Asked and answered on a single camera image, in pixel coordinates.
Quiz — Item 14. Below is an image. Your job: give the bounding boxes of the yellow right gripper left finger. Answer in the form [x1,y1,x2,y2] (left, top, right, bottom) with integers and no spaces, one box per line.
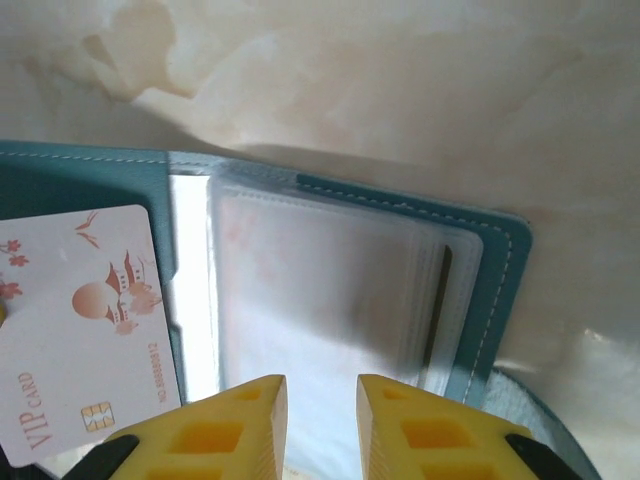
[47,374,290,480]

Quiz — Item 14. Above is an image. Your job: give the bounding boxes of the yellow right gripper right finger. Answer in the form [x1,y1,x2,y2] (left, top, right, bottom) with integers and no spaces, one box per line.
[356,373,594,480]

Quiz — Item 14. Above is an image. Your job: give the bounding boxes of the white pink VIP card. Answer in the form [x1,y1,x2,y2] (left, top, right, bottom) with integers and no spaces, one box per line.
[0,203,182,469]

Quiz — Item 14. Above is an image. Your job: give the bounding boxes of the teal leather card holder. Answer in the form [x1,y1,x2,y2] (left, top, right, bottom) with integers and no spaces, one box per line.
[0,139,576,480]

